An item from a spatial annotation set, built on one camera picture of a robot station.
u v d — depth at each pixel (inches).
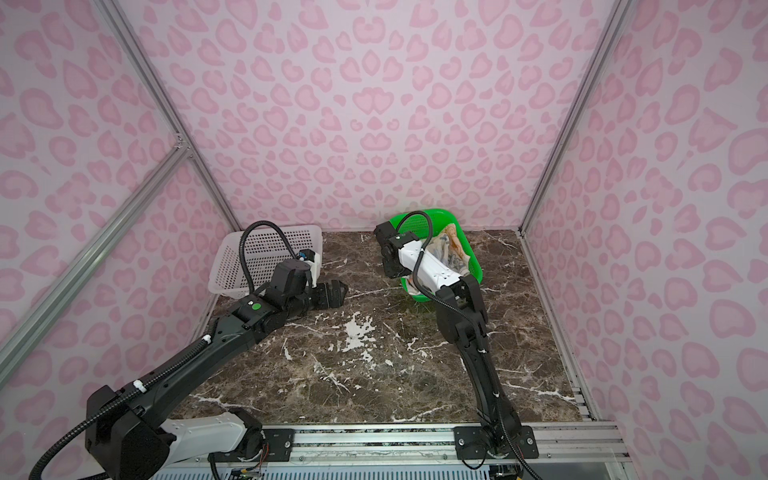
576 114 33.8
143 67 30.2
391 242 29.2
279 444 28.9
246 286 23.5
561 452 28.8
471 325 22.0
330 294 27.3
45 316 21.7
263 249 47.9
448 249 40.6
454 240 40.8
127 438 14.7
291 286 23.3
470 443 28.9
